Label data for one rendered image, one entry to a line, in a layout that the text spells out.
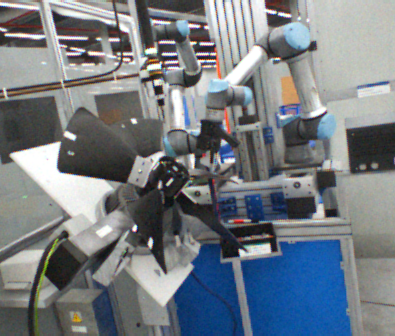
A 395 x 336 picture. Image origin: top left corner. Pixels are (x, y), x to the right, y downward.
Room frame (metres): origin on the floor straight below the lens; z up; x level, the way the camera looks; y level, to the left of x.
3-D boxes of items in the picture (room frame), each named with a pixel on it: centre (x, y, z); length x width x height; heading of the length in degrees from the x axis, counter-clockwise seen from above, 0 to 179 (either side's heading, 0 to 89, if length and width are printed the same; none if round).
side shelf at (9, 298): (1.45, 0.62, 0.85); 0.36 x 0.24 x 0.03; 158
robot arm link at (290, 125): (1.90, -0.53, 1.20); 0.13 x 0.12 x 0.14; 33
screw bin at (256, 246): (1.47, -0.16, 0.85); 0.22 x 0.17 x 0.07; 83
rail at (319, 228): (1.64, -0.16, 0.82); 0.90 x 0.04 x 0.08; 68
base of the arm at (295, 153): (1.91, -0.53, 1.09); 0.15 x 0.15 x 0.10
